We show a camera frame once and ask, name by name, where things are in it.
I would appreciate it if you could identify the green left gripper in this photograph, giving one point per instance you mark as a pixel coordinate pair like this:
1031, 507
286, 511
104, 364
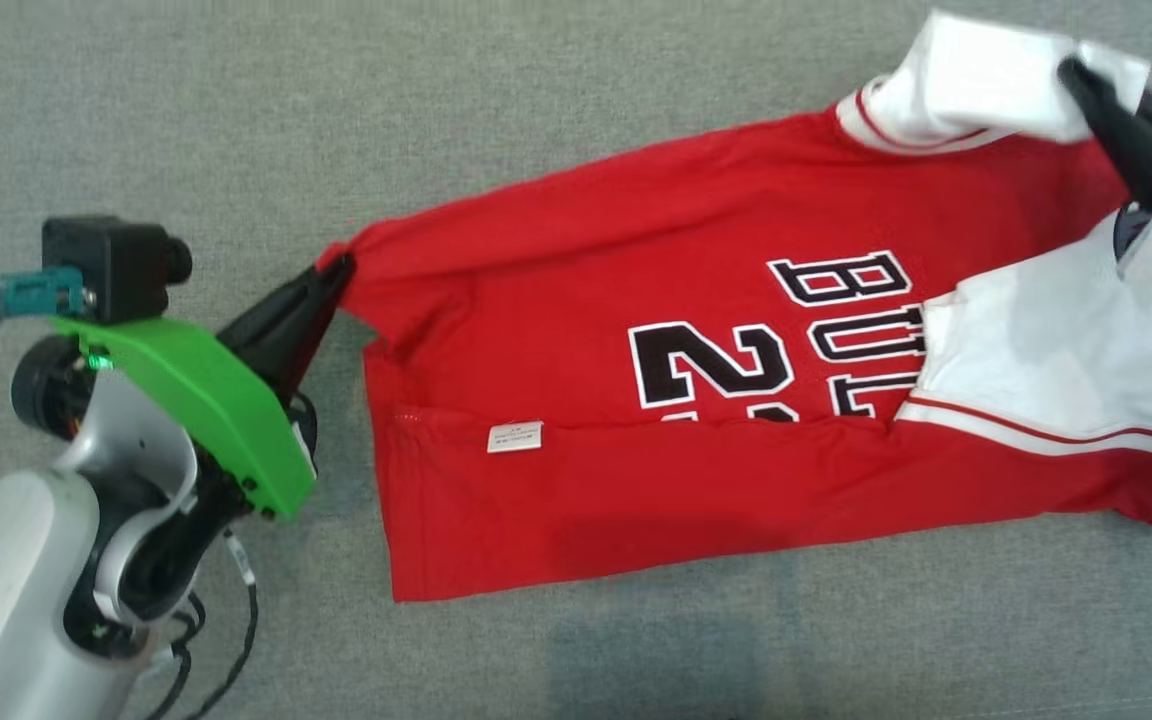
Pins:
206, 400

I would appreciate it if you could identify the red and white basketball jersey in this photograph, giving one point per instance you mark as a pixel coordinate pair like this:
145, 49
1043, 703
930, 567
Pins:
556, 300

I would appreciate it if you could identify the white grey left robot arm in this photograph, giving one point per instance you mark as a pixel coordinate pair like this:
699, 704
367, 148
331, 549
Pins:
6, 580

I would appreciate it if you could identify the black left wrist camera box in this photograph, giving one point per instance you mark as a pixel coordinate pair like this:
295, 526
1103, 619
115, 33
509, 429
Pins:
111, 265

